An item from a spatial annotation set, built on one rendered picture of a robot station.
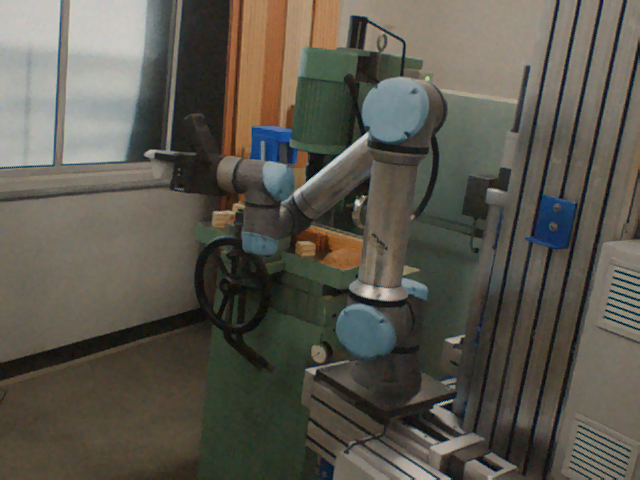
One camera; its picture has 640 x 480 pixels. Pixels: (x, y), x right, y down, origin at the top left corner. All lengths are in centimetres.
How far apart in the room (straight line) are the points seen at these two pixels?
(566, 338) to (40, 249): 234
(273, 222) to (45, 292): 198
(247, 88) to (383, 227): 245
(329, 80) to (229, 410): 112
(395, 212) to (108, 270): 234
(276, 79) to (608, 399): 291
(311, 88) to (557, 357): 115
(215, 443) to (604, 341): 157
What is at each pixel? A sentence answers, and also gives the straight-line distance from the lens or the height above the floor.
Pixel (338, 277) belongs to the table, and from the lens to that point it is 217.
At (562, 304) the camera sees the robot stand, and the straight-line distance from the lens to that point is 152.
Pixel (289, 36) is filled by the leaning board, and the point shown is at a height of 156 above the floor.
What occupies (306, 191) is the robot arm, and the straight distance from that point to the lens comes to 162.
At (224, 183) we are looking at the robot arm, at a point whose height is 120.
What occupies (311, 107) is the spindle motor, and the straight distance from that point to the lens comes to 229.
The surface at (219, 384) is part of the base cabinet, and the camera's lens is 257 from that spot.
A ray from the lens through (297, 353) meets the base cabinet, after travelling 231.
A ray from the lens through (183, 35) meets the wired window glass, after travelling 375.
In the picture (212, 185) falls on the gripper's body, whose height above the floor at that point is 119.
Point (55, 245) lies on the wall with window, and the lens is 336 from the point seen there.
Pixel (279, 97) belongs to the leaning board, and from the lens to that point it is 403.
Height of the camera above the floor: 148
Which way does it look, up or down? 14 degrees down
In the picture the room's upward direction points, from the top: 8 degrees clockwise
